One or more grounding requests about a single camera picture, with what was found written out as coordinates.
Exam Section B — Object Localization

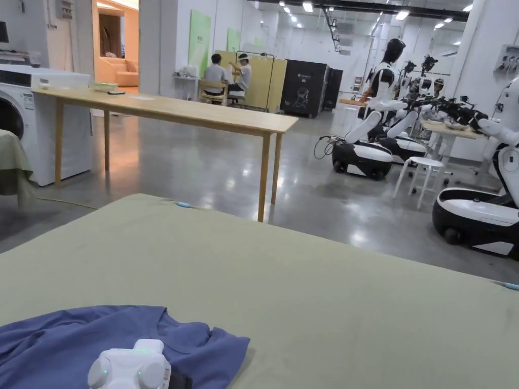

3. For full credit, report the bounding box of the white washing machine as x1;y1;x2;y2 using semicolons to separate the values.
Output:
0;64;92;187

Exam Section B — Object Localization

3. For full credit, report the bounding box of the white desk with wooden top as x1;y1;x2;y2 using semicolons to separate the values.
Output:
421;121;500;192

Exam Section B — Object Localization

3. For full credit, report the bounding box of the long wooden table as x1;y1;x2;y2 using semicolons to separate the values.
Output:
31;83;300;223

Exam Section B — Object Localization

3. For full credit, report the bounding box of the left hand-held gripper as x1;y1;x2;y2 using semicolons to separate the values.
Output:
87;339;194;389

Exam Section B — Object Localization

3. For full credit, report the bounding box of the black crate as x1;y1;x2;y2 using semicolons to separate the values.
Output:
279;59;344;120

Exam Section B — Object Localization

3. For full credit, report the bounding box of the yellow floor cable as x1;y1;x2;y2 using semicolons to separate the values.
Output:
38;196;99;210

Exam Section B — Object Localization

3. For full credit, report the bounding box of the low table under green sheet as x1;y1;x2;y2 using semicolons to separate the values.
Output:
0;129;35;210

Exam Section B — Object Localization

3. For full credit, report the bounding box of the wooden chair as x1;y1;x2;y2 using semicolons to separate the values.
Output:
198;79;228;107

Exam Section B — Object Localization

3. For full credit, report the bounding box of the blue shirt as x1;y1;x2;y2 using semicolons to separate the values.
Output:
0;305;251;389

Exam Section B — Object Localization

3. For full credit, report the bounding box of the white round stool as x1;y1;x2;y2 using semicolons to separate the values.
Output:
392;157;447;210

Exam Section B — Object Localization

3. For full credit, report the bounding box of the white and black humanoid robot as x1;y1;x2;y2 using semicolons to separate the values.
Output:
331;38;420;181
431;76;519;258
385;52;451;164

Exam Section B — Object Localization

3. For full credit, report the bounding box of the orange sofa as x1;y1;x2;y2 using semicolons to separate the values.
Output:
99;56;139;87

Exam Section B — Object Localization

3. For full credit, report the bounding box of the small white table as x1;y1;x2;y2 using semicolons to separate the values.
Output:
174;72;204;101

